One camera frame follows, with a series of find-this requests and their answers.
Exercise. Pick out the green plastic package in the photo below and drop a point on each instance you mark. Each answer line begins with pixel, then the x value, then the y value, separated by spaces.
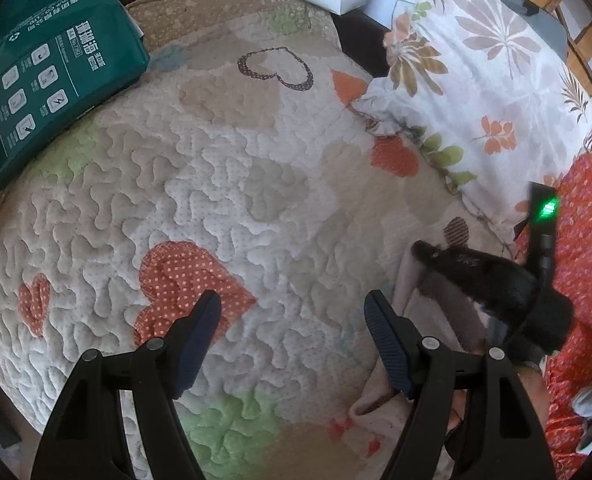
pixel 51 60

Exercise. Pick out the grey fabric piece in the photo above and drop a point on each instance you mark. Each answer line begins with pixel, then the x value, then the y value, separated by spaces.
pixel 546 25

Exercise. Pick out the pale pink zip jacket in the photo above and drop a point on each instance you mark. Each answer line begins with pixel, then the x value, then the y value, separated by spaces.
pixel 376 412

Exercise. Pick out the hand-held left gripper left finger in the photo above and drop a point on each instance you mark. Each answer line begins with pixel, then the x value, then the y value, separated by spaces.
pixel 196 345

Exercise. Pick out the white floral pillow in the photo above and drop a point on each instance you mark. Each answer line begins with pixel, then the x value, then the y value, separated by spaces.
pixel 476 85

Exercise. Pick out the orange floral cloth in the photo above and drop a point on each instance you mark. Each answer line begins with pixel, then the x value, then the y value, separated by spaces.
pixel 586 260

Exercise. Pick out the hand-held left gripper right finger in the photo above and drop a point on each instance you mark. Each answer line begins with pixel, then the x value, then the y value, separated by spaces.
pixel 388 350

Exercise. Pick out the person's right forearm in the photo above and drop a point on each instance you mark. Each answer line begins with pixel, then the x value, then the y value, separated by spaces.
pixel 533 400

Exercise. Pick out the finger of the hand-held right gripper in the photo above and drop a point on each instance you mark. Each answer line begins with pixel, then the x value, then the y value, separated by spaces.
pixel 476 275

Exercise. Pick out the quilted heart-print blanket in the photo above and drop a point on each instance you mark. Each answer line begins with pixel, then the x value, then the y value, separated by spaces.
pixel 176 185

